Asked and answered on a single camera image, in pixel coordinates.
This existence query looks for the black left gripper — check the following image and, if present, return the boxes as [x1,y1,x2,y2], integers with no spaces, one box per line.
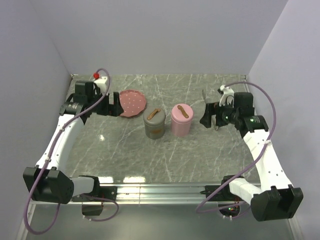
[88,89,124,117]

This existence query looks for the silver metal tongs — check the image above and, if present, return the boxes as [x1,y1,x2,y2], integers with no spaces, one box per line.
[199,89,219,128]

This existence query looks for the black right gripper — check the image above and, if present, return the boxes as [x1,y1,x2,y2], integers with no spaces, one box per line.
[199,99,240,128]

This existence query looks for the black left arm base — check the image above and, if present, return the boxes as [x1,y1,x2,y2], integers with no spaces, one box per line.
[71,186,118,217]

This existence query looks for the pink dotted plate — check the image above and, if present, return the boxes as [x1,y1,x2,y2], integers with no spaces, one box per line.
[119,89,147,118]

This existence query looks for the pink round lid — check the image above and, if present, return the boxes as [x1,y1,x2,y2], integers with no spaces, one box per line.
[171,103,194,124]

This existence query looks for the pink cylindrical container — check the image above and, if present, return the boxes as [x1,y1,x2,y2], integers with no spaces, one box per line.
[171,118,192,137]

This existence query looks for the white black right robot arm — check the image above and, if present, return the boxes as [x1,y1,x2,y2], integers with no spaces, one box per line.
[196,92,304,222]

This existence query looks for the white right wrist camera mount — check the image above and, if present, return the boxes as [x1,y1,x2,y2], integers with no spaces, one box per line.
[218,85,235,107]

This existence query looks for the grey cylindrical container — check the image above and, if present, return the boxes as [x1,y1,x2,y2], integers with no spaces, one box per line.
[144,123,165,140]

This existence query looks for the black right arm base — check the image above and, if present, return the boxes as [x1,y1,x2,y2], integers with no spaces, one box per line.
[199,185,251,220]

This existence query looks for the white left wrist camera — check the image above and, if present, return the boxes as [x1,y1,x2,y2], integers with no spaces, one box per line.
[93,72,110,94]

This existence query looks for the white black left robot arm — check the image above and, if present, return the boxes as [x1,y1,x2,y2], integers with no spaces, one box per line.
[23,76,124,204]

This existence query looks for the aluminium rail frame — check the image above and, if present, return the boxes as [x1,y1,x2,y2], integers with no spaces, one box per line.
[27,74,293,240]

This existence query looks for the grey round lid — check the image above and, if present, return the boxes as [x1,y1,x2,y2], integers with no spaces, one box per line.
[143,106,166,127]

